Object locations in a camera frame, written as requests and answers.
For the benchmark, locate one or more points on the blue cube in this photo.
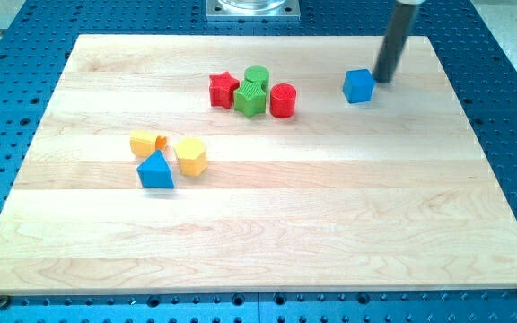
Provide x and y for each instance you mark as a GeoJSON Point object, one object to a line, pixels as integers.
{"type": "Point", "coordinates": [358, 86]}

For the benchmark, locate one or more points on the green star block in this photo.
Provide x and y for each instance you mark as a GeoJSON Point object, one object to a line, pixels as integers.
{"type": "Point", "coordinates": [250, 99]}

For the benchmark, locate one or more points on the yellow hexagon block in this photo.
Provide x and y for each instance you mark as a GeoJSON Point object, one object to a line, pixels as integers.
{"type": "Point", "coordinates": [191, 156]}

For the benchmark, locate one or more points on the red cylinder block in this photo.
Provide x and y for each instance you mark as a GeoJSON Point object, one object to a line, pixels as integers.
{"type": "Point", "coordinates": [282, 100]}

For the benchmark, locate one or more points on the red star block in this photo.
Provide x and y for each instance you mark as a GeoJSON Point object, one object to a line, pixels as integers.
{"type": "Point", "coordinates": [221, 89]}

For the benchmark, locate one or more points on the green cylinder block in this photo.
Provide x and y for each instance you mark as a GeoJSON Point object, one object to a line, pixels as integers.
{"type": "Point", "coordinates": [258, 74]}

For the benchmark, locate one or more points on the wooden board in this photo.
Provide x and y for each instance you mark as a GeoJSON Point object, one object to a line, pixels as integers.
{"type": "Point", "coordinates": [392, 194]}

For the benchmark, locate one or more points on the blue triangle block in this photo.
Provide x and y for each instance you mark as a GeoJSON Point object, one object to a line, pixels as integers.
{"type": "Point", "coordinates": [154, 172]}

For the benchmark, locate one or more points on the yellow tipped-over block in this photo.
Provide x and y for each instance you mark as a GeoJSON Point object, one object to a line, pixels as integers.
{"type": "Point", "coordinates": [144, 143]}

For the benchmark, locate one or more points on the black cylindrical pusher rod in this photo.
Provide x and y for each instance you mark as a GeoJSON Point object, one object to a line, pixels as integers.
{"type": "Point", "coordinates": [400, 25]}

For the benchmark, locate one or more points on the left corner screw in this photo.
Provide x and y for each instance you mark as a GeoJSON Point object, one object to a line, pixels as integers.
{"type": "Point", "coordinates": [4, 301]}

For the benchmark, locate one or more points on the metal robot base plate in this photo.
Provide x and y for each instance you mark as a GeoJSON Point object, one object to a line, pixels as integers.
{"type": "Point", "coordinates": [247, 10]}

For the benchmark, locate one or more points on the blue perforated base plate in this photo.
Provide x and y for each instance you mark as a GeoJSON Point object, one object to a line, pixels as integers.
{"type": "Point", "coordinates": [36, 44]}

